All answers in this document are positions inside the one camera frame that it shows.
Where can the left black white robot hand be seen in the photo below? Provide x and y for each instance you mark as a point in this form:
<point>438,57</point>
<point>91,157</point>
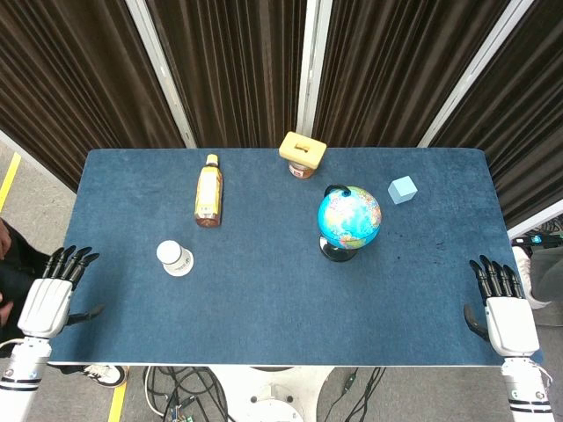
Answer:
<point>44,307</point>

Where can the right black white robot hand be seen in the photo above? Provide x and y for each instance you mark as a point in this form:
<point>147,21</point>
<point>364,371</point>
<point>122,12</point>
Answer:
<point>510,325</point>

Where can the small globe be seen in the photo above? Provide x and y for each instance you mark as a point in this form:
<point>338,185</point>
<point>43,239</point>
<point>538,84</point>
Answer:
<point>349,215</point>

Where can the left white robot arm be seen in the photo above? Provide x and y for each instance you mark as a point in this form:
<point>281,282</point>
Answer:
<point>19,378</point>

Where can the person in dark clothes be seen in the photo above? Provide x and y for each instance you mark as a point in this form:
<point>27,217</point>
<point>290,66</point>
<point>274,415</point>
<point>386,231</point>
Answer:
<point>17,272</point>

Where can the white shoe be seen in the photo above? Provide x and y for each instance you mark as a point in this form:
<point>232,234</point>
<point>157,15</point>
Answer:
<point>525,277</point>

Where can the grey trouser leg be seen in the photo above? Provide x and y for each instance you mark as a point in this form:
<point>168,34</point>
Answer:
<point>550,277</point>

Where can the black foot pedal device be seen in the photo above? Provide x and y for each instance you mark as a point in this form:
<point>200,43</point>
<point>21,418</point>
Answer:
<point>536,239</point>

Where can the white black sneaker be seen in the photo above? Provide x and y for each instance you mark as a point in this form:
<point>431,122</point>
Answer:
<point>105,376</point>

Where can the yellow floor tape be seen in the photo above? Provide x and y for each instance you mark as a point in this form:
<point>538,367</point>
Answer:
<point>9,178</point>
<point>118,400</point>

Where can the small white plastic bottle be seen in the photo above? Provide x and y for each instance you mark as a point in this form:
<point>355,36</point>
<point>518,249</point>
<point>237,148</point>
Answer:
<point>172,257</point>

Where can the light blue cube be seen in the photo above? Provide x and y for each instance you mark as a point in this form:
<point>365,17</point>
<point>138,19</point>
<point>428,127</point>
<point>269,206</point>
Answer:
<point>402,190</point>

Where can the yellow tea bottle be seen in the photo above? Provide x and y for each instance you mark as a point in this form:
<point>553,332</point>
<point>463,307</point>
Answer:
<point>209,193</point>

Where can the brown pleated curtain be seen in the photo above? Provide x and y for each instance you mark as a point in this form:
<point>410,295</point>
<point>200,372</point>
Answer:
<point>228,70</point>
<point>387,70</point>
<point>75,88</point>
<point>523,110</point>

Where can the blue table mat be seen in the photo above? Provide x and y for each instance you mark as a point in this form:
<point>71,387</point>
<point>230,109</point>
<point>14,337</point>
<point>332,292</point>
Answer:
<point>264,299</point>

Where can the small brown jar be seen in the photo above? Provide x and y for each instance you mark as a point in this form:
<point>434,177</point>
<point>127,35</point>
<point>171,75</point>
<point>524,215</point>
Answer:
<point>301,170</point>

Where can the yellow rectangular box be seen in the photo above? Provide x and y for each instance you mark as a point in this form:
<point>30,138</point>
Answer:
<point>302,149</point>

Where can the white partition frame post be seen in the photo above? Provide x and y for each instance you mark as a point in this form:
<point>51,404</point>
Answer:
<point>160,70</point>
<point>536,222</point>
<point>475,74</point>
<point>311,66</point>

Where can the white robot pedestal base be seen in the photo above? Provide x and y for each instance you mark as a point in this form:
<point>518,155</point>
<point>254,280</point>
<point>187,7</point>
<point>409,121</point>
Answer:
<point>272,391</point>

